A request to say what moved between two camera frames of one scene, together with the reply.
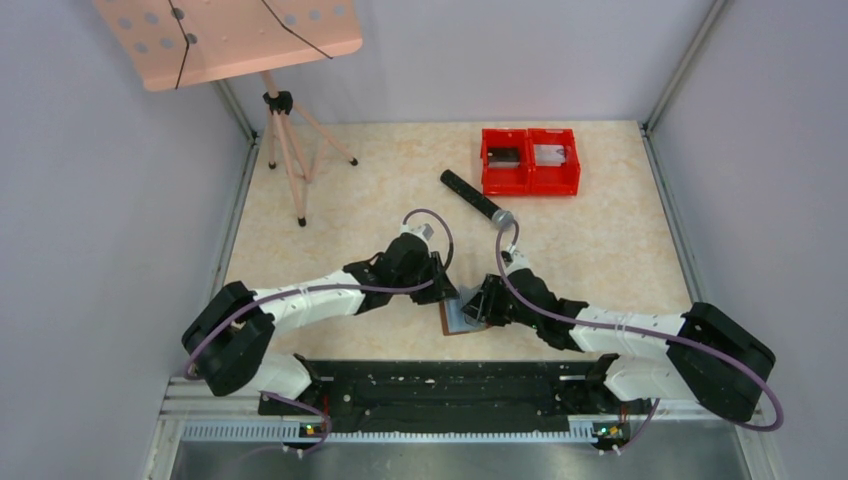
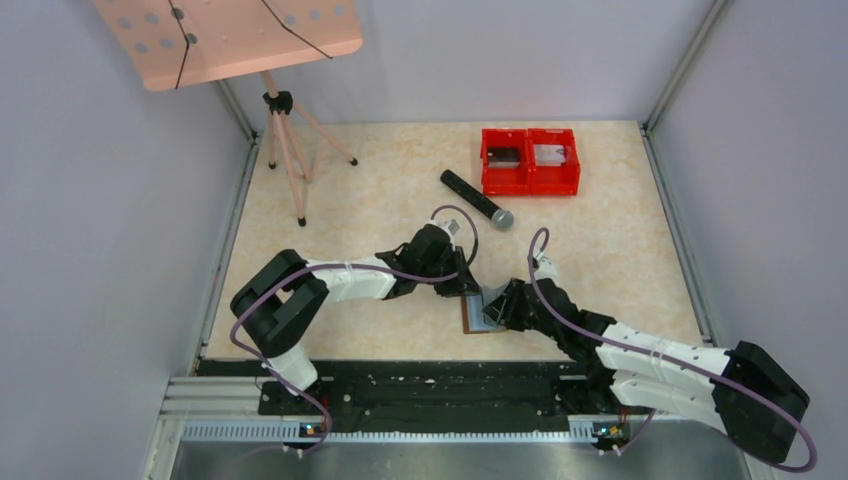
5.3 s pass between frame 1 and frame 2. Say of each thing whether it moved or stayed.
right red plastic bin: stayed
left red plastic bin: stayed
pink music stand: stayed
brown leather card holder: moved
